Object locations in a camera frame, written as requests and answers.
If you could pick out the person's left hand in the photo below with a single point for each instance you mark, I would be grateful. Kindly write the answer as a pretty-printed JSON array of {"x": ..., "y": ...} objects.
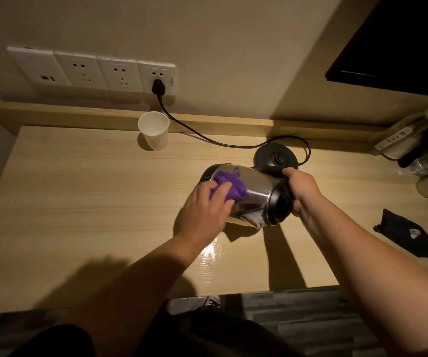
[{"x": 202, "y": 219}]

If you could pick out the person's right hand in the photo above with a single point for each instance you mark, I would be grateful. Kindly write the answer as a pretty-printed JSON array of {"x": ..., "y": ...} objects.
[{"x": 305, "y": 187}]

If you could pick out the stainless steel electric kettle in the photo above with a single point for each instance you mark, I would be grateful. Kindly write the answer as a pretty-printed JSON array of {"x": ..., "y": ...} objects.
[{"x": 262, "y": 189}]

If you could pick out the purple cloth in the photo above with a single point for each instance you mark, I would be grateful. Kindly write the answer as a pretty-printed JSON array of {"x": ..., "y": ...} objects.
[{"x": 232, "y": 180}]

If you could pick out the white paper cup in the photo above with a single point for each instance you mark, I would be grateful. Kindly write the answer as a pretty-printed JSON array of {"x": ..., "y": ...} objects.
[{"x": 154, "y": 128}]

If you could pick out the person's right forearm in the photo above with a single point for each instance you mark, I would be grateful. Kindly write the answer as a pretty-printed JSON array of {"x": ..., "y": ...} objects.
[{"x": 377, "y": 278}]

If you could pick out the person's left forearm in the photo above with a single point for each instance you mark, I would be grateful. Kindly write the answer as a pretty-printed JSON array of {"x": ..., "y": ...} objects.
[{"x": 136, "y": 293}]

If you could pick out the white sneaker black laces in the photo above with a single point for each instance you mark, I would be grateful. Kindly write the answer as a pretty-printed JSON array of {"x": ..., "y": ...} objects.
[{"x": 212, "y": 301}]

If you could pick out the black cloth with white patch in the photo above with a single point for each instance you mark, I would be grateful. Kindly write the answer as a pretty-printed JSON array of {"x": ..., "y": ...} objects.
[{"x": 396, "y": 230}]

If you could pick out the white bottle with label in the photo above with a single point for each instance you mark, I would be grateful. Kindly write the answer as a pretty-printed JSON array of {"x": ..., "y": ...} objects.
[{"x": 396, "y": 139}]

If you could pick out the black trousers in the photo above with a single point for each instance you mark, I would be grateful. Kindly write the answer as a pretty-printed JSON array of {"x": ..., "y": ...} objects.
[{"x": 214, "y": 336}]

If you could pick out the tall black slim object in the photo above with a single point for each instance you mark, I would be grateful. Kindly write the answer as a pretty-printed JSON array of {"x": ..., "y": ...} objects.
[{"x": 427, "y": 144}]

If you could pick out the black television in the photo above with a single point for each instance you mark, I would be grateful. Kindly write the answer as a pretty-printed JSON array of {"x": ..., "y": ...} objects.
[{"x": 403, "y": 44}]

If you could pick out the black left sleeve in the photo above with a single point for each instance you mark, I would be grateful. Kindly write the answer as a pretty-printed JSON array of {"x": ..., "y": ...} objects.
[{"x": 54, "y": 342}]

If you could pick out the white wall power socket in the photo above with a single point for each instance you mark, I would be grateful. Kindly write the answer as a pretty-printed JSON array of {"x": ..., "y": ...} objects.
[
  {"x": 80, "y": 70},
  {"x": 121, "y": 74},
  {"x": 169, "y": 76}
]

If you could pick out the white wall plate small ports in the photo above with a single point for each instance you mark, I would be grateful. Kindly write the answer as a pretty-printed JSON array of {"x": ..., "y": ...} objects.
[{"x": 37, "y": 66}]

